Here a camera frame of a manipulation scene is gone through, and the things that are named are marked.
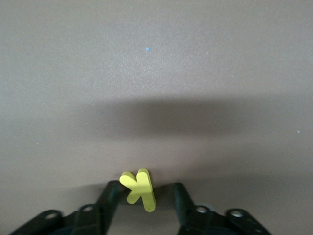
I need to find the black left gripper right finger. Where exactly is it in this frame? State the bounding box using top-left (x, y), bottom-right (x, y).
top-left (172, 182), bottom-right (229, 235)

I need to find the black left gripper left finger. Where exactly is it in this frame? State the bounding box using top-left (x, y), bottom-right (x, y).
top-left (63, 180), bottom-right (122, 235)

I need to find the yellow letter k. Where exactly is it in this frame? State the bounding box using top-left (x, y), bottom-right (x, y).
top-left (119, 168), bottom-right (157, 212)

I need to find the brown table cover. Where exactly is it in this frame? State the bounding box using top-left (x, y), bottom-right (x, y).
top-left (0, 0), bottom-right (313, 235)

